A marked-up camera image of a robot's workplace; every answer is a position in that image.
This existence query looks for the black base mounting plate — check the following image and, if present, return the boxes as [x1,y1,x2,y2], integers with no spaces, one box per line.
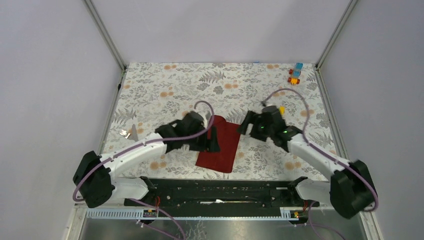
[124,177,312,218]

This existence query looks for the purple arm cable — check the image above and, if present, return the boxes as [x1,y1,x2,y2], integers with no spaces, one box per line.
[72,100,216,240]
[261,88,380,240]

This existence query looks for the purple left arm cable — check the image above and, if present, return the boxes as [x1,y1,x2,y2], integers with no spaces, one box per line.
[72,100,216,240]

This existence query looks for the aluminium frame post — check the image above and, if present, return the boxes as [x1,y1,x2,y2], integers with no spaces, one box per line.
[82,0,127,71]
[315,0,359,69]

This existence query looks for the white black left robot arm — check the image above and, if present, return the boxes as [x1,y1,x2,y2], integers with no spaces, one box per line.
[72,111,220,208]

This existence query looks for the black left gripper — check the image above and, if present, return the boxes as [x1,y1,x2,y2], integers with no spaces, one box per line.
[185,124,220,152]

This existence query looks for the yellow toy block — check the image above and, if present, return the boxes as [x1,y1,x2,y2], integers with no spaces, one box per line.
[279,106,286,116]

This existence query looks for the left aluminium frame post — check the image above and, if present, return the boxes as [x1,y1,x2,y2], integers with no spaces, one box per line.
[82,0,127,71]

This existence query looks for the silver fork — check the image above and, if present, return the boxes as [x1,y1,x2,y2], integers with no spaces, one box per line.
[119,129,131,139]

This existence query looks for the white slotted cable duct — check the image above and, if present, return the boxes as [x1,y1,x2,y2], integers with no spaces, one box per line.
[86,206,304,222]

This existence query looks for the floral patterned tablecloth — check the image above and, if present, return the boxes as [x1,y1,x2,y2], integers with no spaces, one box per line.
[100,63,338,181]

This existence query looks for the blue orange toy car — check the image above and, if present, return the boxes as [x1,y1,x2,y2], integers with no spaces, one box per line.
[287,62,304,85]

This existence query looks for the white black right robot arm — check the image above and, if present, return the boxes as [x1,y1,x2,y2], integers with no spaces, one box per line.
[237,105,378,219]

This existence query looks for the right aluminium frame post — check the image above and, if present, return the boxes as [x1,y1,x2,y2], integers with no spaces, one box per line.
[315,0,359,69]

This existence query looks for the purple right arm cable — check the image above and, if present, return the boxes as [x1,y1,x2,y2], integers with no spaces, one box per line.
[261,88,380,240]

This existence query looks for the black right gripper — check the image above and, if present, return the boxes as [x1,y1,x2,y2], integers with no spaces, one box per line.
[235,111,274,143]

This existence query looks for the dark red cloth napkin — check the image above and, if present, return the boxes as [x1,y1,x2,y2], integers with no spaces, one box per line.
[195,115,241,174]

